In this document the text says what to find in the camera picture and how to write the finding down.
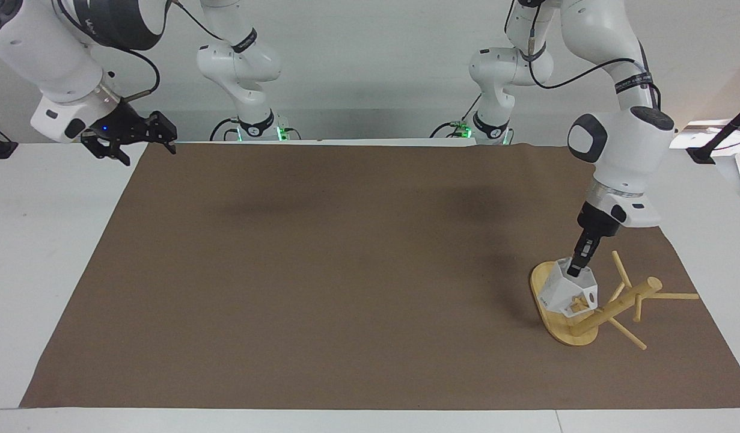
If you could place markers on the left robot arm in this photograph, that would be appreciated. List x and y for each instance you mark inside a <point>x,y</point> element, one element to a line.
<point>625,144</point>

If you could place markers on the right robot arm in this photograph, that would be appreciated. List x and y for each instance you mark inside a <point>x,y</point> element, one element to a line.
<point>39,54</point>

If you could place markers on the white faceted cup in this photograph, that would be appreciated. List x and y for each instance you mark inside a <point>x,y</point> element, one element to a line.
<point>563,293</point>

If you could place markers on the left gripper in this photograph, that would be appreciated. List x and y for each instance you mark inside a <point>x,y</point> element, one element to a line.
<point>597,222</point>

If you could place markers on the white paper sheet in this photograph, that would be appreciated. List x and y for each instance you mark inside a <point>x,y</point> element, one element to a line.
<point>697,137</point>

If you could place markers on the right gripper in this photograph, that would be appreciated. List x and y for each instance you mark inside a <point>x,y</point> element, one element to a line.
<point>116,123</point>

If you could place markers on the wooden cup rack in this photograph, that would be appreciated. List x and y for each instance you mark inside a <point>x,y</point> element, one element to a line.
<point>610,310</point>

